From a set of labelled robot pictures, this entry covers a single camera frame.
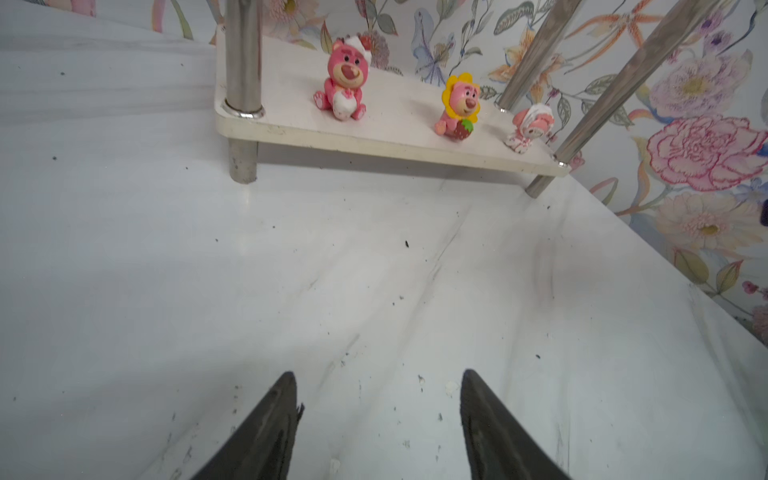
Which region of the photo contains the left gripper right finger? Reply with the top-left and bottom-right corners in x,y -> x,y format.
460,369 -> 569,480

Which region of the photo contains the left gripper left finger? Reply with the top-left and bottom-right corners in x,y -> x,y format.
193,371 -> 304,480

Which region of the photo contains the pink bear white bowl toy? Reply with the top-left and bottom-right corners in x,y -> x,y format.
504,103 -> 555,154

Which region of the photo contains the pink bear yellow flower toy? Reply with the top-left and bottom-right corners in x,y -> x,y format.
434,73 -> 481,141

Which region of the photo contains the pink bear with strawberry hat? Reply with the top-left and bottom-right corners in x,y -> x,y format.
313,35 -> 372,121

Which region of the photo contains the white two-tier shelf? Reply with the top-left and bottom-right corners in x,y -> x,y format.
214,1 -> 714,197

